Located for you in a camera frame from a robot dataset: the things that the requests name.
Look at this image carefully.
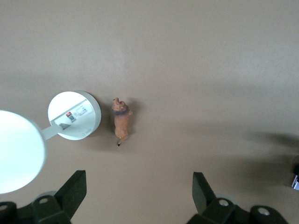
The white round lamp with base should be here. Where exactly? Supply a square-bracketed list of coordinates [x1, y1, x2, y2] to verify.
[0, 90, 102, 195]

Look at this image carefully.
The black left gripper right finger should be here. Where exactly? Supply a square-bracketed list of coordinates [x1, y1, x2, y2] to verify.
[186, 172, 290, 224]

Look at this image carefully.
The brown lion statue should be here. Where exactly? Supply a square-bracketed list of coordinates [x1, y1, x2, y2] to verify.
[111, 98, 134, 147]

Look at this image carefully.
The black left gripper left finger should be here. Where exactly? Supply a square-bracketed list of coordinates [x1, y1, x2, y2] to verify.
[0, 170, 87, 224]

